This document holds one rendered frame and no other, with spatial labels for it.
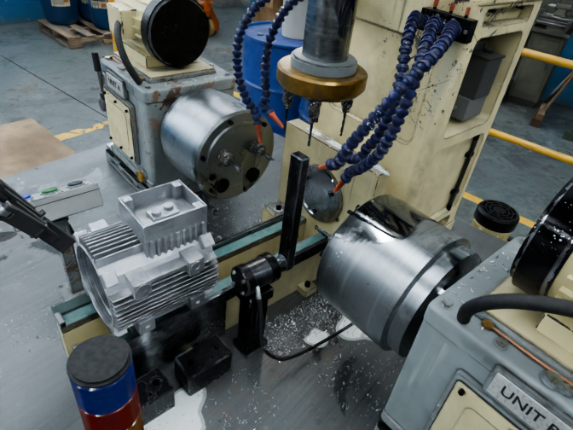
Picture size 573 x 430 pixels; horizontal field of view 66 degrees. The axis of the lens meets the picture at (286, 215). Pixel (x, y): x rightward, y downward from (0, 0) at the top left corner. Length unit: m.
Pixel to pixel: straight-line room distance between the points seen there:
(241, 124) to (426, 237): 0.55
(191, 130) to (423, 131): 0.54
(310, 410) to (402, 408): 0.19
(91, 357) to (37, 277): 0.74
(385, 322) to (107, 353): 0.45
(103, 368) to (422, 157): 0.78
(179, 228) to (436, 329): 0.44
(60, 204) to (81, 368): 0.55
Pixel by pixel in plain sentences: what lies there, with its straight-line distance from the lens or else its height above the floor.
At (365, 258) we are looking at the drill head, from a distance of 0.77.
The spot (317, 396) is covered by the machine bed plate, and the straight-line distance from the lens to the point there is 0.96.
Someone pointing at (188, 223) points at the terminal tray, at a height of 1.12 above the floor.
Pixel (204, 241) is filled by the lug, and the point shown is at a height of 1.08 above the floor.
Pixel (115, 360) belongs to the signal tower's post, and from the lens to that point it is 0.49.
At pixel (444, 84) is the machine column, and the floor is 1.33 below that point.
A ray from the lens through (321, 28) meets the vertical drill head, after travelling 0.86.
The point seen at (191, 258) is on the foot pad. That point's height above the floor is 1.08.
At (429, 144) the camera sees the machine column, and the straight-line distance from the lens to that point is 1.02.
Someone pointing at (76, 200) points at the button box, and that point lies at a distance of 0.99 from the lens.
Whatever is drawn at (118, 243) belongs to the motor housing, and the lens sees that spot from 0.79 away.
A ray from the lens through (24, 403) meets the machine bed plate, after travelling 1.01.
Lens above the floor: 1.60
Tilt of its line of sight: 36 degrees down
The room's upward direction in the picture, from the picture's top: 7 degrees clockwise
